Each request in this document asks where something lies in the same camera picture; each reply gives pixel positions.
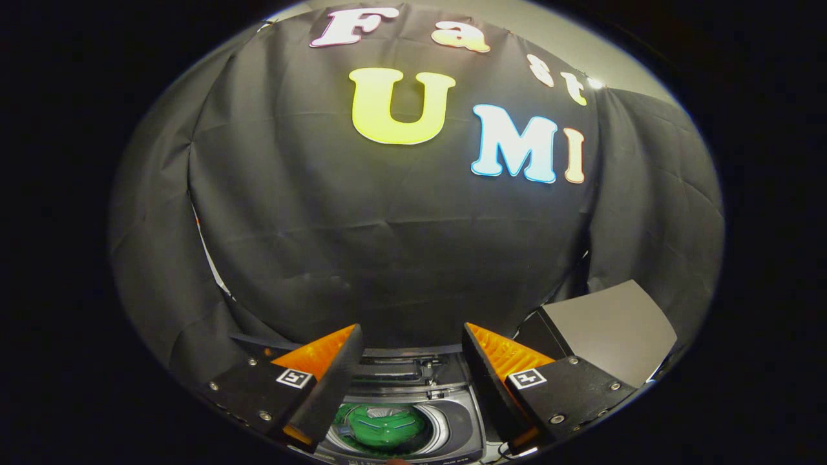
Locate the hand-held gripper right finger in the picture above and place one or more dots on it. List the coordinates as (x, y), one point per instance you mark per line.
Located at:
(494, 394)

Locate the grey washing machine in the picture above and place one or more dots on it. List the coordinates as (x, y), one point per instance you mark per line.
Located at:
(462, 426)

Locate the grey cabinet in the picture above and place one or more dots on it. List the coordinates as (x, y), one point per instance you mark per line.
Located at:
(614, 323)

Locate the black backdrop cloth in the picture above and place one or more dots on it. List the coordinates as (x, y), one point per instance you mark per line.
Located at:
(323, 226)

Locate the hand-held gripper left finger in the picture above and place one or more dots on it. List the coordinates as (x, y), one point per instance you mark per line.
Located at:
(329, 394)

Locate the green polo shirt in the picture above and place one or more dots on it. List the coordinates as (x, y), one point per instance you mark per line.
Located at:
(384, 426)

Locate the small ceiling light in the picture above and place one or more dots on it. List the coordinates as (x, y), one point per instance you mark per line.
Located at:
(595, 83)

